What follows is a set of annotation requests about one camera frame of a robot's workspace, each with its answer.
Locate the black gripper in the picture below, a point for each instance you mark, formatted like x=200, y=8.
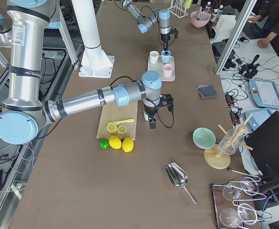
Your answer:
x=164, y=37
x=149, y=110

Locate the blue cup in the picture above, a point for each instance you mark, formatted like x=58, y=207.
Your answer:
x=165, y=56

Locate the white cup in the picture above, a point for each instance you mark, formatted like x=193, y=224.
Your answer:
x=153, y=57

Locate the pink cup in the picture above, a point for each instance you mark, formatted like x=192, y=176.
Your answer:
x=167, y=70

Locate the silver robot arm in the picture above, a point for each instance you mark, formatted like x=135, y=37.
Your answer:
x=23, y=114
x=146, y=16

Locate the beige rabbit tray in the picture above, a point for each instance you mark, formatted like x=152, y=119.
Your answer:
x=159, y=68

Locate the black tray with glasses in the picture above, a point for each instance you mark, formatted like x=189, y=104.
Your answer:
x=234, y=204

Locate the lemon slice lower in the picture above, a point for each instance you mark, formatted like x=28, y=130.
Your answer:
x=122, y=129

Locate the yellow lemon lower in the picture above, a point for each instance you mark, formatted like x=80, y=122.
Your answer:
x=127, y=145

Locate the yellow lemon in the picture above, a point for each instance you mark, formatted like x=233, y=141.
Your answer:
x=115, y=142
x=127, y=145

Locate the yellow plastic knife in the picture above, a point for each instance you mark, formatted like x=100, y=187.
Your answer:
x=122, y=121

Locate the lemon half upper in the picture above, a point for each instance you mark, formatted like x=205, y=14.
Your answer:
x=112, y=128

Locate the wooden cutting board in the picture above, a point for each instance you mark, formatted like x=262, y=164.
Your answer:
x=111, y=113

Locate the yellow lemon upper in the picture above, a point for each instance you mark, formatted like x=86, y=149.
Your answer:
x=115, y=142

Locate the pink bowl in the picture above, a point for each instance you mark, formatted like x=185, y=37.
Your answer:
x=202, y=21

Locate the green bowl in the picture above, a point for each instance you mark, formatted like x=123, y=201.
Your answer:
x=204, y=138

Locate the green lime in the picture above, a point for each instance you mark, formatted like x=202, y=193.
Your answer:
x=103, y=143

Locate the metal scoop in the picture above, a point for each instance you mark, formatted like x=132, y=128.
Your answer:
x=179, y=178

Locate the grey folded cloth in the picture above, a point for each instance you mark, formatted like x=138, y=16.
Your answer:
x=206, y=91

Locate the wooden cup stand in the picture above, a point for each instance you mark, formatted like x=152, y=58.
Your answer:
x=215, y=158

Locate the clear glass on stand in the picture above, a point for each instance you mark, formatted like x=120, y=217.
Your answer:
x=229, y=147

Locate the blue teach pendant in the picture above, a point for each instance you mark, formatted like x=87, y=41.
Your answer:
x=259, y=116
x=264, y=93

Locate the seated person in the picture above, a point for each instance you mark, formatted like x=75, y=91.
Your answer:
x=270, y=10

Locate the black laptop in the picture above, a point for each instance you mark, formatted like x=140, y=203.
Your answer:
x=265, y=144

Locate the white wire rack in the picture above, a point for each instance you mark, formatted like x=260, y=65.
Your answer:
x=179, y=7

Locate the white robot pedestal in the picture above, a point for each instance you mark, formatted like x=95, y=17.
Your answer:
x=95, y=62

